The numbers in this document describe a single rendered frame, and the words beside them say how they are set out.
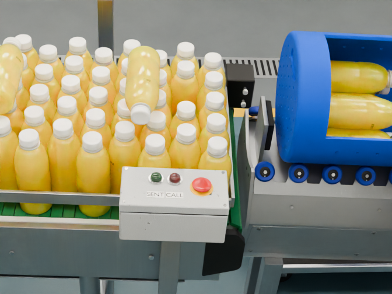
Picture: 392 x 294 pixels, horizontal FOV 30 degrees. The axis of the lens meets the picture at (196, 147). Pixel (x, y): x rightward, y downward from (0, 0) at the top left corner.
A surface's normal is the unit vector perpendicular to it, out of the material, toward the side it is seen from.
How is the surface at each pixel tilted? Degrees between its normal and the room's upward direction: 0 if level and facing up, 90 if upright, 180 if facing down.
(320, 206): 70
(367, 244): 109
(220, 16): 0
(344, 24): 0
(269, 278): 90
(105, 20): 90
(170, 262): 90
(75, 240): 90
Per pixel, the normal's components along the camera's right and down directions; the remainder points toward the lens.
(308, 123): 0.04, 0.41
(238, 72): 0.07, -0.73
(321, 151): 0.00, 0.80
